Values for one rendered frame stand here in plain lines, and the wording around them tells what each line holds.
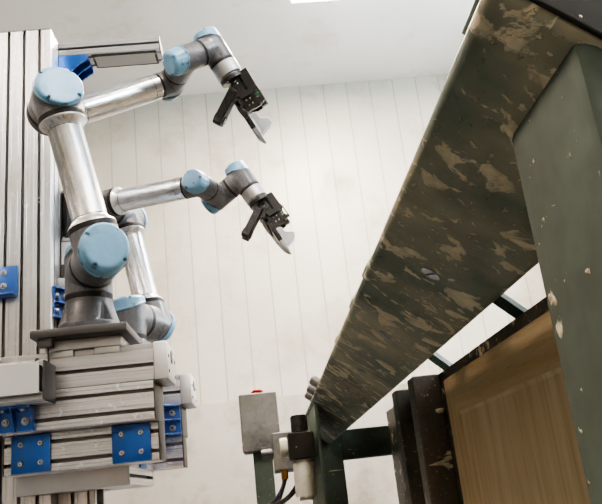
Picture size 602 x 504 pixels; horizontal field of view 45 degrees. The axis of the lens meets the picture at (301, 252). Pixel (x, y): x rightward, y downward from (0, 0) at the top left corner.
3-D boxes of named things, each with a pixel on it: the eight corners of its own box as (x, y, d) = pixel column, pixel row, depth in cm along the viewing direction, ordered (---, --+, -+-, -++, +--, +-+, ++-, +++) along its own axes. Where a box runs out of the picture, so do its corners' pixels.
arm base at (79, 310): (49, 332, 173) (49, 291, 176) (67, 344, 187) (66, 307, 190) (114, 325, 174) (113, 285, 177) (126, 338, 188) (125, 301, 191)
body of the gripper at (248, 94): (266, 101, 204) (243, 64, 205) (240, 117, 205) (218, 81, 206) (270, 106, 212) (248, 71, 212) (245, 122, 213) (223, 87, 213)
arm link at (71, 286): (107, 303, 191) (106, 254, 196) (120, 289, 180) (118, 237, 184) (60, 302, 186) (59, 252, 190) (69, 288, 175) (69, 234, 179)
